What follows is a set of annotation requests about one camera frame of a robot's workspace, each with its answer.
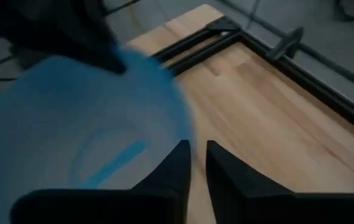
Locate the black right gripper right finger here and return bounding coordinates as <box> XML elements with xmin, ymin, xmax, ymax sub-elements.
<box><xmin>206</xmin><ymin>139</ymin><xmax>354</xmax><ymax>224</ymax></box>

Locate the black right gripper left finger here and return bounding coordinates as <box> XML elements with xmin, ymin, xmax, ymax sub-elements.
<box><xmin>9</xmin><ymin>139</ymin><xmax>192</xmax><ymax>224</ymax></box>

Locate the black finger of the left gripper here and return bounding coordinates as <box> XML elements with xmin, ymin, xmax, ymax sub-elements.
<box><xmin>0</xmin><ymin>0</ymin><xmax>127</xmax><ymax>75</ymax></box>

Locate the blue plastic bowl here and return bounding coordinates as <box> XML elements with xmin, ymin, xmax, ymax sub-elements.
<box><xmin>0</xmin><ymin>48</ymin><xmax>196</xmax><ymax>224</ymax></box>

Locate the black metal table frame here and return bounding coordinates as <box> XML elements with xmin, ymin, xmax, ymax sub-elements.
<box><xmin>150</xmin><ymin>16</ymin><xmax>354</xmax><ymax>141</ymax></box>

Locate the black frame clamp lever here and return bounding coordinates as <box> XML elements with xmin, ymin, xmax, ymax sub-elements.
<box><xmin>265</xmin><ymin>26</ymin><xmax>305</xmax><ymax>61</ymax></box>

